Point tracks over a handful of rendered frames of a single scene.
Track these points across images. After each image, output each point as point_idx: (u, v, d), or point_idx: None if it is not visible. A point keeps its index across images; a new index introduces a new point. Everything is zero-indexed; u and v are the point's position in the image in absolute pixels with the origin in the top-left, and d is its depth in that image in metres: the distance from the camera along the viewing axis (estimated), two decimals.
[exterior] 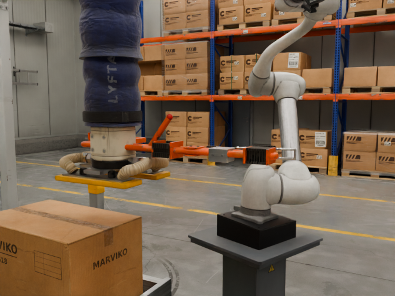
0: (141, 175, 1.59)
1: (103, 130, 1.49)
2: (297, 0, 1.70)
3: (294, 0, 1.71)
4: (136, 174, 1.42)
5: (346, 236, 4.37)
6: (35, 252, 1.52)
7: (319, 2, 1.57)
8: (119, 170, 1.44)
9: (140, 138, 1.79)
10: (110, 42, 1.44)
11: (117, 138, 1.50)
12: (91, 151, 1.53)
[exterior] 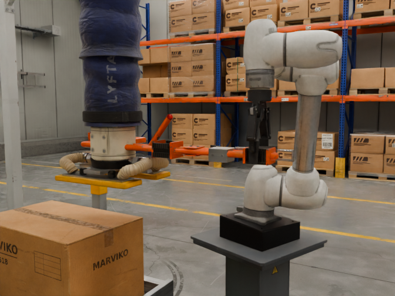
0: (141, 175, 1.59)
1: (103, 130, 1.49)
2: None
3: None
4: (136, 174, 1.42)
5: (352, 239, 4.32)
6: (35, 253, 1.51)
7: None
8: (119, 170, 1.44)
9: (140, 138, 1.79)
10: (110, 41, 1.44)
11: (117, 138, 1.50)
12: (91, 151, 1.53)
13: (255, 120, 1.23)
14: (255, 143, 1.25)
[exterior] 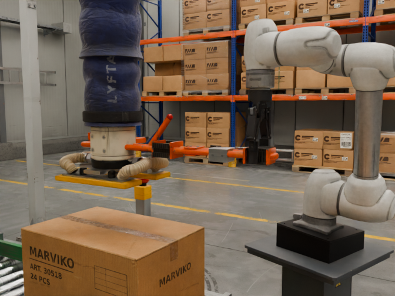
0: (141, 175, 1.59)
1: (103, 130, 1.49)
2: None
3: None
4: (136, 174, 1.42)
5: (386, 243, 4.16)
6: (96, 268, 1.37)
7: None
8: (119, 170, 1.44)
9: (140, 138, 1.79)
10: (110, 41, 1.44)
11: (117, 138, 1.50)
12: (91, 151, 1.53)
13: (255, 120, 1.23)
14: (255, 143, 1.25)
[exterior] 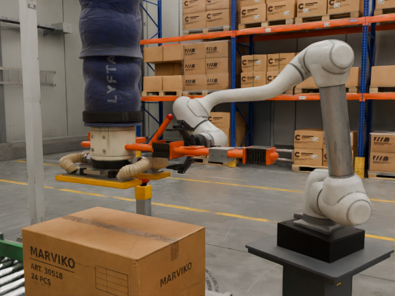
0: (141, 175, 1.59)
1: (103, 130, 1.49)
2: (198, 137, 1.59)
3: (200, 137, 1.60)
4: (136, 174, 1.42)
5: (386, 243, 4.17)
6: (97, 268, 1.37)
7: (171, 128, 1.48)
8: (119, 170, 1.44)
9: (140, 138, 1.79)
10: (110, 41, 1.44)
11: (117, 138, 1.50)
12: (91, 151, 1.53)
13: None
14: None
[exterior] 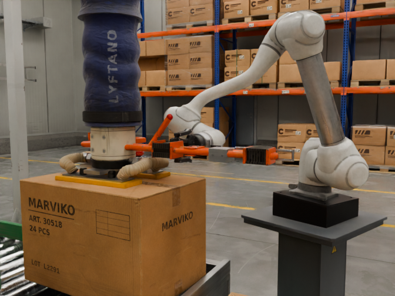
0: (141, 175, 1.59)
1: (103, 130, 1.49)
2: (197, 137, 1.60)
3: (200, 137, 1.61)
4: (136, 174, 1.42)
5: None
6: (97, 212, 1.35)
7: (168, 141, 1.46)
8: (119, 170, 1.44)
9: (140, 138, 1.79)
10: None
11: (117, 138, 1.50)
12: (91, 151, 1.53)
13: None
14: None
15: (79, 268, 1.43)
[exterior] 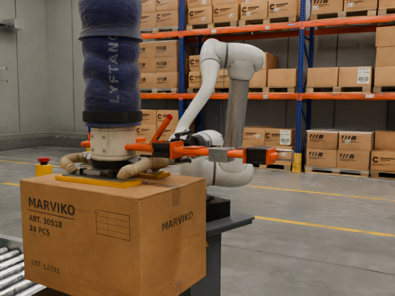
0: (141, 175, 1.59)
1: (103, 130, 1.49)
2: (197, 137, 1.60)
3: (199, 138, 1.61)
4: (136, 174, 1.42)
5: (299, 226, 4.58)
6: (97, 212, 1.35)
7: (169, 141, 1.46)
8: (119, 170, 1.44)
9: (140, 138, 1.79)
10: (111, 22, 1.43)
11: (117, 138, 1.50)
12: (91, 151, 1.53)
13: (181, 159, 1.56)
14: None
15: (79, 268, 1.43)
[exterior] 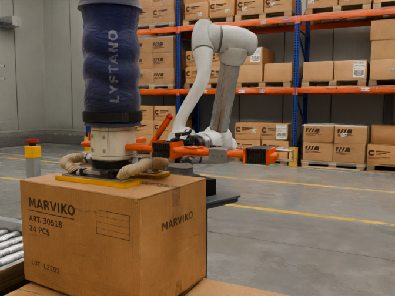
0: (141, 175, 1.59)
1: (103, 130, 1.49)
2: (197, 137, 1.60)
3: (199, 138, 1.61)
4: (136, 174, 1.42)
5: (293, 215, 4.60)
6: (97, 212, 1.35)
7: (169, 141, 1.46)
8: (119, 170, 1.44)
9: (140, 138, 1.79)
10: None
11: (117, 138, 1.50)
12: (91, 151, 1.53)
13: None
14: None
15: (79, 268, 1.43)
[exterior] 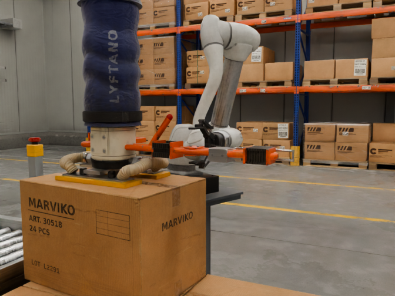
0: (141, 175, 1.59)
1: (103, 130, 1.49)
2: (217, 134, 1.71)
3: (219, 135, 1.72)
4: (136, 174, 1.42)
5: (295, 214, 4.59)
6: (97, 212, 1.35)
7: (193, 127, 1.60)
8: (119, 170, 1.44)
9: (140, 138, 1.79)
10: None
11: (117, 138, 1.50)
12: (91, 151, 1.53)
13: None
14: None
15: (79, 268, 1.43)
